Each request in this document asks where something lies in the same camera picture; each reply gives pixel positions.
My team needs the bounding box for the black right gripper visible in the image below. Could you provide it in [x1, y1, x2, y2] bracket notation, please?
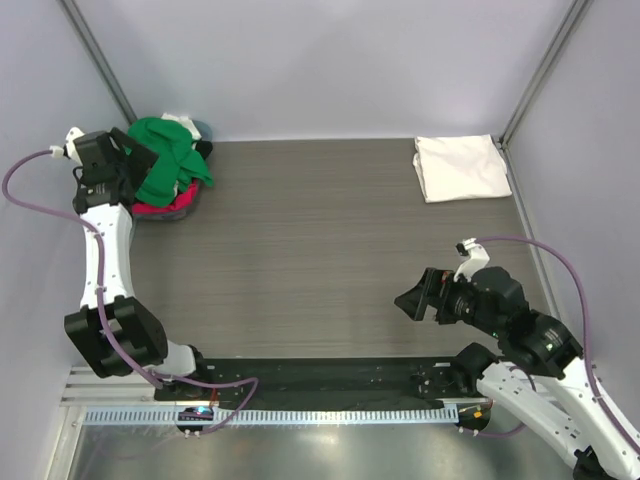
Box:
[394, 265, 503, 336]

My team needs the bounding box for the green t shirt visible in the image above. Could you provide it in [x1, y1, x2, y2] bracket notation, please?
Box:
[127, 117, 214, 208]

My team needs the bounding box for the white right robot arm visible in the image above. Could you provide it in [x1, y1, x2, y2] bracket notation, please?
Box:
[394, 267, 639, 479]

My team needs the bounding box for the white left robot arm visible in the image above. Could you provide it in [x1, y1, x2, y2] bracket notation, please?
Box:
[64, 127, 213, 399]

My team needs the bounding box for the crumpled white t shirt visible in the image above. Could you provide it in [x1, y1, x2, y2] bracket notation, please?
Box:
[161, 113, 202, 141]

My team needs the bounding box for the pink t shirt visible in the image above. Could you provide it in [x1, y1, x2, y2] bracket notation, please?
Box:
[132, 181, 200, 216]

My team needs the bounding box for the black t shirt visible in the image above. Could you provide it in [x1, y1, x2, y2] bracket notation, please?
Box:
[192, 140, 214, 162]

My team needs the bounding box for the blue laundry basket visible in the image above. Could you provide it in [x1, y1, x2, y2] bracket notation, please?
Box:
[128, 115, 214, 220]

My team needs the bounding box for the folded white t shirt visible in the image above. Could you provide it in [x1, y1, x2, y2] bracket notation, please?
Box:
[412, 134, 512, 204]

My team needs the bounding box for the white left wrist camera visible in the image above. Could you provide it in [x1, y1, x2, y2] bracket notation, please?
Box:
[50, 127, 85, 165]

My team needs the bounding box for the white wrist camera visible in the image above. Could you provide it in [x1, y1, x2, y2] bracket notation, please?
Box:
[50, 127, 85, 165]
[454, 238, 490, 282]

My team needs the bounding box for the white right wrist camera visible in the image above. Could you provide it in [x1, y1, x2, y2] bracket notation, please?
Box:
[454, 238, 490, 282]

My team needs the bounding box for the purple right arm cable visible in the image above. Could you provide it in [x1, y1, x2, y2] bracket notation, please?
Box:
[459, 235, 640, 451]

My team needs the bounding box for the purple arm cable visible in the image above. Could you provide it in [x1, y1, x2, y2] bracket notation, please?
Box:
[459, 235, 640, 451]
[2, 147, 260, 434]

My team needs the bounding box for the slotted cable duct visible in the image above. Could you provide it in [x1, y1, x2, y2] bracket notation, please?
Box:
[83, 404, 459, 427]

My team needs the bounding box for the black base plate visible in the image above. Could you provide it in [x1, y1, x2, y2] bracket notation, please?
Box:
[152, 355, 501, 412]

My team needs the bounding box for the left aluminium corner post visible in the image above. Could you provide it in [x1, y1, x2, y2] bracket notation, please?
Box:
[57, 0, 138, 125]

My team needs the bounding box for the aluminium corner post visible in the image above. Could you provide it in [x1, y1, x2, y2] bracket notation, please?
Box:
[57, 0, 138, 125]
[497, 0, 595, 146]

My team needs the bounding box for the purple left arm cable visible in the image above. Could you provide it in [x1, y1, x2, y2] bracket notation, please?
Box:
[2, 147, 260, 434]

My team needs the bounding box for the aluminium frame rail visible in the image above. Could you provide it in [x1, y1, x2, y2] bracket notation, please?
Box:
[61, 367, 155, 406]

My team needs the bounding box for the right aluminium corner post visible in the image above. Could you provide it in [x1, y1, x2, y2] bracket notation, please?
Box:
[497, 0, 595, 146]

